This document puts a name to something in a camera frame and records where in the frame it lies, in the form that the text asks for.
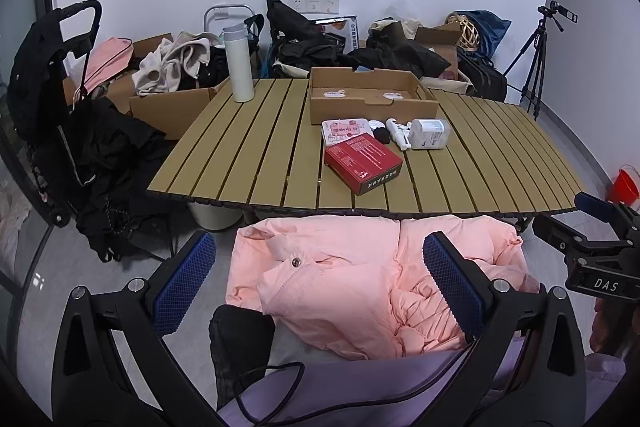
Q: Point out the pink down jacket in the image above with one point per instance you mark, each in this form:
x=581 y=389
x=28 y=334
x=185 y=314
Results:
x=350 y=277

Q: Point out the pink backpack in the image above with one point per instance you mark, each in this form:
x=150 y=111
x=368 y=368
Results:
x=107 y=59

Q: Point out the black stroller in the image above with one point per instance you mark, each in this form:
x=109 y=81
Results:
x=35 y=72

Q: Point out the cream clothes pile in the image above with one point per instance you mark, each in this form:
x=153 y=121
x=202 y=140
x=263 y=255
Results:
x=165 y=64

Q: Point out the white plastic jar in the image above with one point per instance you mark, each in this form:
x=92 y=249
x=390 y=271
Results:
x=430 y=134

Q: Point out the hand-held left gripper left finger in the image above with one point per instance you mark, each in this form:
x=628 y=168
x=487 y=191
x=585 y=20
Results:
x=184 y=289

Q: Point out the black jacket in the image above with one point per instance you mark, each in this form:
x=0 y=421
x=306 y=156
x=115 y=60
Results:
x=400 y=57

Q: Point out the black tripod with camera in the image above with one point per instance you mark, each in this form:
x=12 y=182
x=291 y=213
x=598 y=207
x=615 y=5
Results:
x=537 y=52

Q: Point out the wicker basket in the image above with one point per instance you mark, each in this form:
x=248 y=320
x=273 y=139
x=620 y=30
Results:
x=464 y=34

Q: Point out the tan slatted folding table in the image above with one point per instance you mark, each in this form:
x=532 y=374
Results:
x=260 y=157

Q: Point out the white metal frame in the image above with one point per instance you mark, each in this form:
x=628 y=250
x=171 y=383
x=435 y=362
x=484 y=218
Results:
x=222 y=9

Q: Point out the shallow cardboard tray box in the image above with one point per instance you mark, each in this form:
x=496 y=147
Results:
x=372 y=106

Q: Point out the small white nozzle bottle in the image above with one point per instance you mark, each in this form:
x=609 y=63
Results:
x=400 y=136

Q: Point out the blue bag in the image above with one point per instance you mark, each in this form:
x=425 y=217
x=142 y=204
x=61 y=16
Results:
x=492 y=27

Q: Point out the printed product box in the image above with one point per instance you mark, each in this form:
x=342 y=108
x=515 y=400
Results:
x=345 y=32

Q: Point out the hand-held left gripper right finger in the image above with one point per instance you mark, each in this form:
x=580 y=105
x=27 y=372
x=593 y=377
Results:
x=452 y=289

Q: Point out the white bin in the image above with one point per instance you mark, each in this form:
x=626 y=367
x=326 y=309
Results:
x=215 y=214

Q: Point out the person's lavender garment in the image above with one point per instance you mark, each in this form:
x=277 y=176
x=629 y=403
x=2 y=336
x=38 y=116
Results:
x=360 y=392

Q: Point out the white thermos bottle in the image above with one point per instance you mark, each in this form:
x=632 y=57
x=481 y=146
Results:
x=239 y=67

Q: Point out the person's right hand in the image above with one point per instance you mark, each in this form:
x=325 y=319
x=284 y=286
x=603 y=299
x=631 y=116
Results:
x=611 y=327

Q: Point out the pink printed packet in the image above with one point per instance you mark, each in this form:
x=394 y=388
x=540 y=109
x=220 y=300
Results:
x=342 y=131

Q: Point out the black backpack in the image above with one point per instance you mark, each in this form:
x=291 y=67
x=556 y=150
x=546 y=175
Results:
x=485 y=79

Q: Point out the large open cardboard box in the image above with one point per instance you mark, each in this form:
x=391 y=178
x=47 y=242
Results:
x=170 y=112

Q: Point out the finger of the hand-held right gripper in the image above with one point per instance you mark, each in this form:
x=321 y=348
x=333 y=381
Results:
x=555 y=232
x=595 y=205

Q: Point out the white wall socket strip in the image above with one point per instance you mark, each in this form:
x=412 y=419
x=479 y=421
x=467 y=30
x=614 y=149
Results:
x=314 y=5

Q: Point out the red bucket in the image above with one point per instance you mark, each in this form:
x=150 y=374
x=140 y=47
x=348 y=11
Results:
x=623 y=187

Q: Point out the red rectangular box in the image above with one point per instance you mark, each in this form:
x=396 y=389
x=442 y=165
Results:
x=361 y=163

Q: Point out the black clothing pile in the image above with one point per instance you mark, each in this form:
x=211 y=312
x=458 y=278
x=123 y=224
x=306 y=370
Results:
x=110 y=157

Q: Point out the cardboard box with open flaps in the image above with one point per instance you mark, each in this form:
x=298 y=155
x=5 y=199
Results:
x=440 y=38

